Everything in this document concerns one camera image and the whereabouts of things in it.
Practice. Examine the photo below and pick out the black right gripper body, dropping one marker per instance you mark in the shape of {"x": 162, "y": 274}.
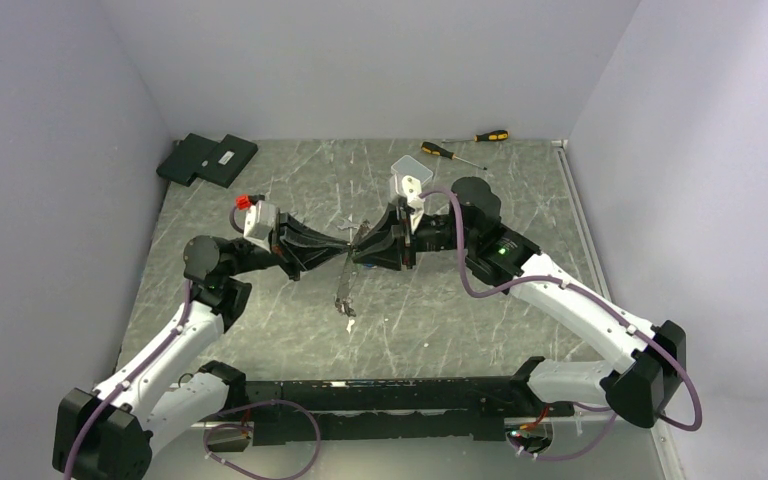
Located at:
{"x": 435, "y": 232}

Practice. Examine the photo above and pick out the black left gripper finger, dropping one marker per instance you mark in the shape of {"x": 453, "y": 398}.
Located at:
{"x": 299, "y": 259}
{"x": 294, "y": 234}

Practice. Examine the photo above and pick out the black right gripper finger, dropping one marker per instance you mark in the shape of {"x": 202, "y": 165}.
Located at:
{"x": 385, "y": 249}
{"x": 395, "y": 219}

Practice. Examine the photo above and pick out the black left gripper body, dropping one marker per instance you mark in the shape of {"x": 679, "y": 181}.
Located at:
{"x": 253, "y": 257}

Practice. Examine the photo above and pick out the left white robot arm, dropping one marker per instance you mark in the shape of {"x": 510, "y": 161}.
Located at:
{"x": 114, "y": 430}

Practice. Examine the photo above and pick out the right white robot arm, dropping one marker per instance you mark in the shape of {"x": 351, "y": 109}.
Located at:
{"x": 641, "y": 375}

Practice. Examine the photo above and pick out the white plastic box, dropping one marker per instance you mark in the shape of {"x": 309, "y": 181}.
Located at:
{"x": 409, "y": 166}

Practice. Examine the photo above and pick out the orange black screwdriver near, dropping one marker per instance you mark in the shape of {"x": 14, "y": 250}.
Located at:
{"x": 436, "y": 150}

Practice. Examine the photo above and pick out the orange black screwdriver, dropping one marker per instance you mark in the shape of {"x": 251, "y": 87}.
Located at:
{"x": 492, "y": 136}
{"x": 436, "y": 150}

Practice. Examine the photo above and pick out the black flat case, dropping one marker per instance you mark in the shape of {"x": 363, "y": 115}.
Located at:
{"x": 198, "y": 157}

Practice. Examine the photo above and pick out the orange black screwdriver far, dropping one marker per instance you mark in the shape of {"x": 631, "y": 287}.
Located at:
{"x": 492, "y": 136}

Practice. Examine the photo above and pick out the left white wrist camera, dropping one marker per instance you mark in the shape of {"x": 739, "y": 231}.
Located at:
{"x": 255, "y": 218}

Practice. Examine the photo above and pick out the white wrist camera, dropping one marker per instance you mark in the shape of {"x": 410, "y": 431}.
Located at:
{"x": 255, "y": 218}
{"x": 408, "y": 188}

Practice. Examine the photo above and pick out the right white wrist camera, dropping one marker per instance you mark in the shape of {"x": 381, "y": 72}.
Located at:
{"x": 408, "y": 188}

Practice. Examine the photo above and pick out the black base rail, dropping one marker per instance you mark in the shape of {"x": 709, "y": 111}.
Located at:
{"x": 481, "y": 408}

